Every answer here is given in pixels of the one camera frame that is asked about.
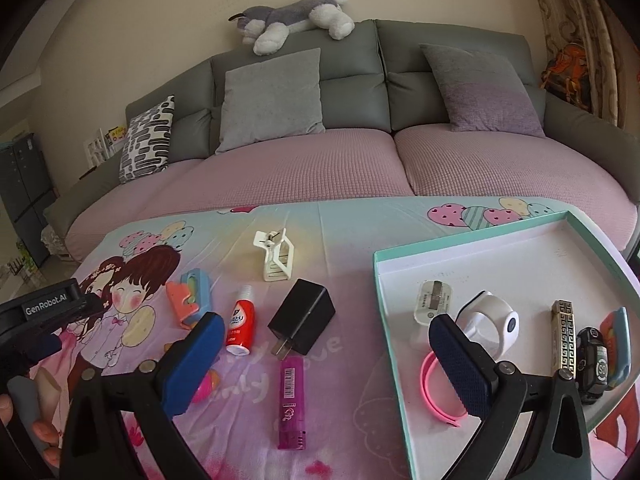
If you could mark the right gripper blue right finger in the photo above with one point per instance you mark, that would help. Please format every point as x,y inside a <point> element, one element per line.
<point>456,356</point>

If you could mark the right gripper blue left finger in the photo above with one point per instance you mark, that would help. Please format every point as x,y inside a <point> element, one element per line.
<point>208,333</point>

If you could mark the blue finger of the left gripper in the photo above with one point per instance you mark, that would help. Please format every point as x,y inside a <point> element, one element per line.
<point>45,346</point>

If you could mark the orange blue toy block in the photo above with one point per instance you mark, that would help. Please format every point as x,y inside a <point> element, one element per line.
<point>190,297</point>

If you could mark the pink fitness band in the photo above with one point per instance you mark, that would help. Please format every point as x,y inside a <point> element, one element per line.
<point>438,393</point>

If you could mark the purple transparent lighter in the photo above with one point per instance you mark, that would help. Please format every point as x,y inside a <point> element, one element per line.
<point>291,422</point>

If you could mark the blue toy knife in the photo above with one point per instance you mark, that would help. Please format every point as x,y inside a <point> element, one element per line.
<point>616,336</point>

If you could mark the person's left hand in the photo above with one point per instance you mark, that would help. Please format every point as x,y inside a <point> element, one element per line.
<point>36,440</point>

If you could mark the pink brown doll toy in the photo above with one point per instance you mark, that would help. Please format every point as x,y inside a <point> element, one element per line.
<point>205,382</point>

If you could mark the red white small bottle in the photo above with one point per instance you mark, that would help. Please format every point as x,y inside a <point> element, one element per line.
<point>241,326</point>

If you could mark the white smart watch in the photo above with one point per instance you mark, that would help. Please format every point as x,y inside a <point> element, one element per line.
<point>491,322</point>

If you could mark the white power adapter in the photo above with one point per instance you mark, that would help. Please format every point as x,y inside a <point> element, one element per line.
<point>433,299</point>

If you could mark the gold metal lighter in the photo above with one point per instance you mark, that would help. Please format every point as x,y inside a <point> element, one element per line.
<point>563,337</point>

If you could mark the black power adapter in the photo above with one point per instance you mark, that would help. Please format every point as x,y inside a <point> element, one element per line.
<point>302,317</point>

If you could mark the teal white tray box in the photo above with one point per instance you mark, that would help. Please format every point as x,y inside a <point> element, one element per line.
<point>500,284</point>

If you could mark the cream hair claw clip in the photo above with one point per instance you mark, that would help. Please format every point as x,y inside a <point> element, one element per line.
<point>279,255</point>

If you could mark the cartoon printed table cloth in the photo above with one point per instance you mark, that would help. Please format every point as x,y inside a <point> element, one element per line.
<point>365,415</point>

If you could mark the dark cabinet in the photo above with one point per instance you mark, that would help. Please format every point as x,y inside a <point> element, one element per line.
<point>26,191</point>

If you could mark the black toy car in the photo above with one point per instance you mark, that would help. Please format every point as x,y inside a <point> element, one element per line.
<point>592,365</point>

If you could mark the black white patterned cushion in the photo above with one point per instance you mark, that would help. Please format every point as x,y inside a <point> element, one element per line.
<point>146,147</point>

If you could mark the pink sofa cover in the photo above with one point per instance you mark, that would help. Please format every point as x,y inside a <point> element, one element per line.
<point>428,160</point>

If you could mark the grey middle cushion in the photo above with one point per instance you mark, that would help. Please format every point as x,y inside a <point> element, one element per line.
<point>271,100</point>

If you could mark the grey cushion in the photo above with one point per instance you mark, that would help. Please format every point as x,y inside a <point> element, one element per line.
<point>482,91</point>
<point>271,100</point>

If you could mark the grey right cushion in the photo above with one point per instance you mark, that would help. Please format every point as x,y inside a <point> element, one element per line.
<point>482,91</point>

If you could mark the grey sofa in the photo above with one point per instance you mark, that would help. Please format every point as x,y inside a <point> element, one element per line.
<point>377,78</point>

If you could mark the orange decoration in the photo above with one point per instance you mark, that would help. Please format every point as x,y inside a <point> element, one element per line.
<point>567,76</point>

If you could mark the grey white plush dog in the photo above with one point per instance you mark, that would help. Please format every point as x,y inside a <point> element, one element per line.
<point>266,29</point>

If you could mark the white picture frame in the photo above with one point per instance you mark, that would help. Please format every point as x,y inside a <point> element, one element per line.
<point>95,149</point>

